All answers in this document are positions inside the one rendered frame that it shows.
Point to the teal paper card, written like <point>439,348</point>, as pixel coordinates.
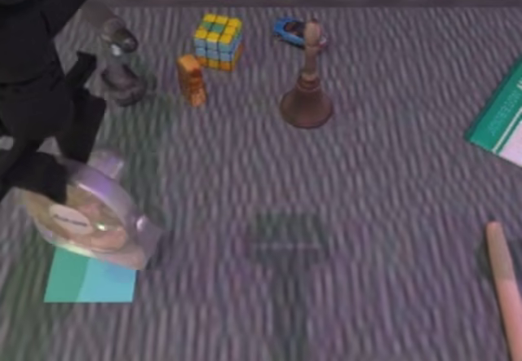
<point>87,283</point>

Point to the orange block figure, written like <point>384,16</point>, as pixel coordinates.
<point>192,82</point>

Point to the multicoloured puzzle cube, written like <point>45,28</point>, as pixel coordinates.
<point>218,41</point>

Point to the blue toy car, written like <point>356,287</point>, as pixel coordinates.
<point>290,31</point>

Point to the green and white book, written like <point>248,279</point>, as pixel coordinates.
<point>499,120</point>

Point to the pink wooden stick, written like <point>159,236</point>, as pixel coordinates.
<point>505,283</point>

